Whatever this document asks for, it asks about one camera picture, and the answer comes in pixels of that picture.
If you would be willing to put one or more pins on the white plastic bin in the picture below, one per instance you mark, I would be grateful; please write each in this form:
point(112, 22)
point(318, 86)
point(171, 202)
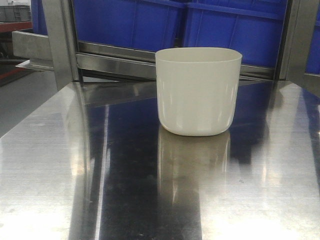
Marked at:
point(197, 89)

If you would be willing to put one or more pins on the red rack beam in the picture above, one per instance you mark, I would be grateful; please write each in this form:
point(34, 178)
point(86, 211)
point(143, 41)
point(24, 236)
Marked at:
point(15, 26)

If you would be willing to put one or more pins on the grey crate background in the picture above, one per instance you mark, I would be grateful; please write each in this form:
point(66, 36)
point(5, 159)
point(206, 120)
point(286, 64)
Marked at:
point(15, 13)

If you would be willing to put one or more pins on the stainless steel shelf frame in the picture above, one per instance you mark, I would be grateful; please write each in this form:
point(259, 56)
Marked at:
point(60, 50)

